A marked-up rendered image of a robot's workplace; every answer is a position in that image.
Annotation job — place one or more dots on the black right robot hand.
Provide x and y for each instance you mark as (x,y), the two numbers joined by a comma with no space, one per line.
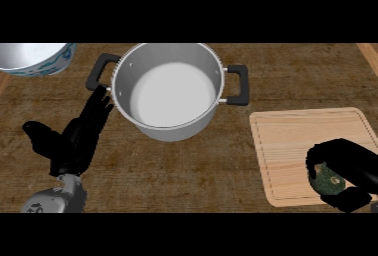
(351,160)

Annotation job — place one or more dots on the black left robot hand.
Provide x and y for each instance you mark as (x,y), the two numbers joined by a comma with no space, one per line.
(74,136)

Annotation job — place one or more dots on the dark green squash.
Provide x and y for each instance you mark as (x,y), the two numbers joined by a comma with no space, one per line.
(326,181)

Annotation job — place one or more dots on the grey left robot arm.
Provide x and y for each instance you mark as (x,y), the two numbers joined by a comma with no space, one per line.
(56,198)

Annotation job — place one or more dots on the pale wooden cutting board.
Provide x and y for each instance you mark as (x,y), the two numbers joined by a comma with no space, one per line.
(295,150)

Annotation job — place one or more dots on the white bowl with blue pattern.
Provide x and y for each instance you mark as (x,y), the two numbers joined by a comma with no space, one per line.
(34,58)

